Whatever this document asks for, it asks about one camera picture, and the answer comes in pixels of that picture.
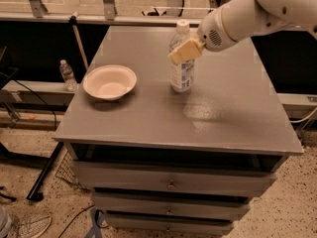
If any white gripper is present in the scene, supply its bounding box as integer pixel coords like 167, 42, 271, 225
168, 8, 237, 65

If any blue label plastic water bottle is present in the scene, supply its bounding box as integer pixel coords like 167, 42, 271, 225
169, 20, 195, 92

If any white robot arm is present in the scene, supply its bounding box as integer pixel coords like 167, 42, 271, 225
168, 0, 317, 64

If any small clear water bottle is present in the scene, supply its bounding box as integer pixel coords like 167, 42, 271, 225
59, 59, 77, 92

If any white paper bowl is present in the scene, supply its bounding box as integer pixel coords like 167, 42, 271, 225
82, 64, 137, 100

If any grey drawer cabinet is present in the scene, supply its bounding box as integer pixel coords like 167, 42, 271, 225
53, 25, 305, 237

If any wooden broom stick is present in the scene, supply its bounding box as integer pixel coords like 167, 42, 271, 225
69, 11, 89, 70

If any top grey drawer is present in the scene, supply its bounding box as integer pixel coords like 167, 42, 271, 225
71, 161, 276, 197

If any grey drawer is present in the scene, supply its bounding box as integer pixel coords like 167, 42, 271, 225
92, 192, 250, 221
106, 213, 233, 236
71, 161, 276, 197

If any low grey ledge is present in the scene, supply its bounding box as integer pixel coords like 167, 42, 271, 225
0, 80, 74, 106

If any middle grey drawer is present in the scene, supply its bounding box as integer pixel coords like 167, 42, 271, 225
92, 192, 250, 221

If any bottom grey drawer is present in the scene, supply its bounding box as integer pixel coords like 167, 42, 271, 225
106, 213, 233, 236

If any black metal stand leg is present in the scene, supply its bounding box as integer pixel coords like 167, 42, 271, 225
27, 142, 63, 202

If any metal railing frame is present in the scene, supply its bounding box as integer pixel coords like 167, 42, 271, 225
0, 0, 298, 32

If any wire mesh basket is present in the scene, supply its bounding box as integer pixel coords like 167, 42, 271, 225
55, 152, 89, 191

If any black floor cable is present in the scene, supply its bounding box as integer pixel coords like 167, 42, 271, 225
56, 204, 97, 238

